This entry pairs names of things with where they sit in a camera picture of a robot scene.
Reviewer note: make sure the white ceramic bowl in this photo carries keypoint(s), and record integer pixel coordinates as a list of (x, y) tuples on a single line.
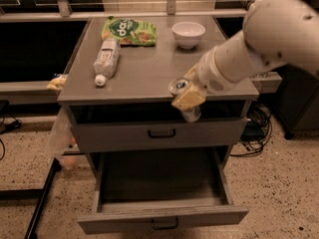
[(188, 34)]

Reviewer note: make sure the green snack bag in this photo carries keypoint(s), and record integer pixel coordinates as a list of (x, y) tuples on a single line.
[(130, 32)]

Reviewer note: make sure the clear plastic water bottle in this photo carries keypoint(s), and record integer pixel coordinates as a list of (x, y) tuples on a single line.
[(106, 64)]

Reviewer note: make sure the clear plastic bag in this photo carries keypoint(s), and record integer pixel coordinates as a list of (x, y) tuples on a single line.
[(61, 144)]

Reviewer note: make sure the yellow snack packet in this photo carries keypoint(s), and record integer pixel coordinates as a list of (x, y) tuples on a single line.
[(57, 84)]

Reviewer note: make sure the grey drawer cabinet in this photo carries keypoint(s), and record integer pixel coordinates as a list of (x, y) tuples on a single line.
[(144, 73)]

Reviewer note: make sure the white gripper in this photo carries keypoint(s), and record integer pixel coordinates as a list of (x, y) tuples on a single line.
[(208, 73)]

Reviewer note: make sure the grey metal rail frame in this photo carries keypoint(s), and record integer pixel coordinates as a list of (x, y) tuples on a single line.
[(24, 93)]

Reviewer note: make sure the grey upper drawer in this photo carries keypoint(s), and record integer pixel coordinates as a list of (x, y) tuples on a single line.
[(99, 128)]

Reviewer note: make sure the black metal floor frame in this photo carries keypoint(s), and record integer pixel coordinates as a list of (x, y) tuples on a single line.
[(40, 194)]

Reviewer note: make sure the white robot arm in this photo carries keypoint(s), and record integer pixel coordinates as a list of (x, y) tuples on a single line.
[(274, 33)]

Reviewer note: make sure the redbull can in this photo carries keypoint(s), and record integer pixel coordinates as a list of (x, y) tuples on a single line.
[(177, 87)]

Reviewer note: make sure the grey open middle drawer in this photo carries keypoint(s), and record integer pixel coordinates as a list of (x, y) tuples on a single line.
[(160, 190)]

